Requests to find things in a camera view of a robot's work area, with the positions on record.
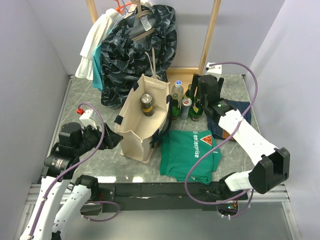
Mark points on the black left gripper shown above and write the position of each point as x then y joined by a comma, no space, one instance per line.
111,138

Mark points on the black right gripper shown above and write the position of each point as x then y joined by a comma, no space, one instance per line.
195,84

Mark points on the red white beverage can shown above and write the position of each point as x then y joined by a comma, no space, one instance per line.
186,103

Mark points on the beige canvas tote bag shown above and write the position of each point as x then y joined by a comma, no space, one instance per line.
141,133

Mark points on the clear water bottle blue cap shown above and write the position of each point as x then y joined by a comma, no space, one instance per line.
178,89

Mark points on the silver beverage can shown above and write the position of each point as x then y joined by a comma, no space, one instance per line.
147,105

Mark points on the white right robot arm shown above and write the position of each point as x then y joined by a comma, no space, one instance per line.
271,164

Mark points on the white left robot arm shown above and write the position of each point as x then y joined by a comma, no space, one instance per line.
50,219

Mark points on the wooden clothes rack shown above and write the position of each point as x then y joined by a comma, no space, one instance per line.
179,73

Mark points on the teal hanging garment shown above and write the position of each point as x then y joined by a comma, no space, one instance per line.
97,82

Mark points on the green printed t-shirt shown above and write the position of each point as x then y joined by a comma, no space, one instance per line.
180,150

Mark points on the dark patterned hanging shirt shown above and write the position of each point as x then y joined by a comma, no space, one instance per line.
123,60

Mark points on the wooden clothes hanger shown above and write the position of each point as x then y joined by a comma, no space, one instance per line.
142,15

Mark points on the white hanging garment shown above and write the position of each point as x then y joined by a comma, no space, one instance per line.
94,37

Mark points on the orange clothes hanger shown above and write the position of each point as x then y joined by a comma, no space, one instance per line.
121,7

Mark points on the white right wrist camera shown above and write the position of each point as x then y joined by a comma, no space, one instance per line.
214,70

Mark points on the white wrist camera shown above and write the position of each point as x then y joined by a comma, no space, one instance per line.
88,117
214,70

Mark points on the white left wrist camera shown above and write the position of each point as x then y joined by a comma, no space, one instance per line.
88,117

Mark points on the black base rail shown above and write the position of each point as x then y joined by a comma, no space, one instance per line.
164,195

